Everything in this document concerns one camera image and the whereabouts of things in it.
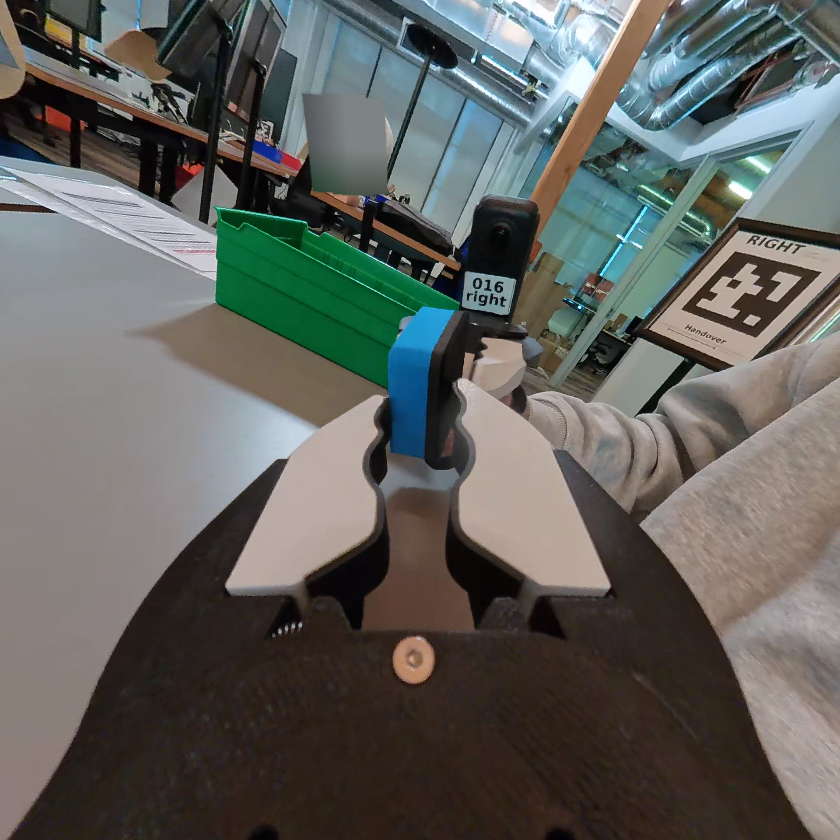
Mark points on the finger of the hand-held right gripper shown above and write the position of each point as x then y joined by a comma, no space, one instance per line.
499,367

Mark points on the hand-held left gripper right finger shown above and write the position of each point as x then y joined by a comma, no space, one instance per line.
525,512

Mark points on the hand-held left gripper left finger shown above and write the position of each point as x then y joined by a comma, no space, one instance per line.
315,512

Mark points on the blue and black eraser block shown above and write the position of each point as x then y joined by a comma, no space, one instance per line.
413,387

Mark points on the green plastic bin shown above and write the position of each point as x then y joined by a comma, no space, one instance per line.
308,289

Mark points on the grey desk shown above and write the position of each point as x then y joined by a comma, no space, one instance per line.
131,407

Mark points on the black bag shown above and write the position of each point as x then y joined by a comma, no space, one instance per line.
413,226

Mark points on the wooden beam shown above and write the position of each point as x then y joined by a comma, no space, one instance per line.
597,105

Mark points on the black floor lamp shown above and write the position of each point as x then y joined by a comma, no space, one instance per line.
433,52

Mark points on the framed marker sign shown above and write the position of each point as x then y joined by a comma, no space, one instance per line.
748,295

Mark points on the silver ventilation ducts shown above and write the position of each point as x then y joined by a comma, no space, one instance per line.
689,52

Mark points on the black monitor on pole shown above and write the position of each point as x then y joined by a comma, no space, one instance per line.
210,39

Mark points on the printed paper sheet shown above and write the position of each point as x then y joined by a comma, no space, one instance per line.
118,210

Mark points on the long wooden table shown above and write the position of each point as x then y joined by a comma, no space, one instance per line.
151,121

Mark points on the curved cardboard piece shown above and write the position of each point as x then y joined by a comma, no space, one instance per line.
134,49

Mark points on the small black monitor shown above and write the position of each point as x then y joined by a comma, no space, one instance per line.
75,16

